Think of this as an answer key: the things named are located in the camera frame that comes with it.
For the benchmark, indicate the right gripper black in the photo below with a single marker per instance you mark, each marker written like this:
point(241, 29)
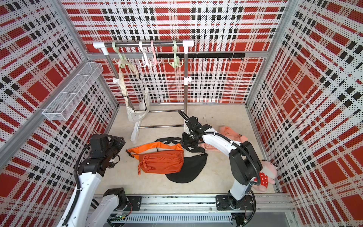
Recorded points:
point(185, 142)

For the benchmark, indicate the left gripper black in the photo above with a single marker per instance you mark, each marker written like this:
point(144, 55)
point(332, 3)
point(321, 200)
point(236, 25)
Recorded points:
point(119, 143)

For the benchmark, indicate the black fanny pack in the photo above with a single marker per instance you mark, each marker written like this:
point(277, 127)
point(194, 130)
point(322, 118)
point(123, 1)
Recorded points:
point(192, 166)

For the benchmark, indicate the pink fanny pack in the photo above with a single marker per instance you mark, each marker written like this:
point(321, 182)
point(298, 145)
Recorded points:
point(229, 133)

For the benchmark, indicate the orange fanny pack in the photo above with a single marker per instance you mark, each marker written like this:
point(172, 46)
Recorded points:
point(158, 158)

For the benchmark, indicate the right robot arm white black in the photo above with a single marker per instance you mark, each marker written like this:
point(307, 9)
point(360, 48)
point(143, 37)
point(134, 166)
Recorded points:
point(244, 162)

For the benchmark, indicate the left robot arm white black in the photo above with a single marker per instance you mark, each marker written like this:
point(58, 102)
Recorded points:
point(88, 175)

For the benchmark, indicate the light green hook right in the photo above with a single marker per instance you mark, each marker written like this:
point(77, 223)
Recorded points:
point(176, 60)

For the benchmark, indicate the light green hook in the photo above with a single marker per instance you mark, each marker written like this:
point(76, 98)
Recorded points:
point(120, 56)
point(176, 60)

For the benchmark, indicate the light green hook left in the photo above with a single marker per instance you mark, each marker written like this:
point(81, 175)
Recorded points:
point(120, 56)

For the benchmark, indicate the pink hook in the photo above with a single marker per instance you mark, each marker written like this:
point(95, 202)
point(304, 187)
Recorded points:
point(155, 60)

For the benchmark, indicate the white hook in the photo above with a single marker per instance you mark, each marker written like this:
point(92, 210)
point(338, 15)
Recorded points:
point(145, 62)

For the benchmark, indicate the cream fanny pack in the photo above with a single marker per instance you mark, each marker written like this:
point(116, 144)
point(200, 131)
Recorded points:
point(135, 112)

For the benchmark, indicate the pink plush toy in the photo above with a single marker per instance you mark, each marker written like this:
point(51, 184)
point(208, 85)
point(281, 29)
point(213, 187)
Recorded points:
point(268, 175)

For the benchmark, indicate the garment rack steel white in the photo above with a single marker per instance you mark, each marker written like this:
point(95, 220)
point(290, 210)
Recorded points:
point(182, 52)

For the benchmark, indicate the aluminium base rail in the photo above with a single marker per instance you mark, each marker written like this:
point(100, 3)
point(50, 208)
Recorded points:
point(271, 210)

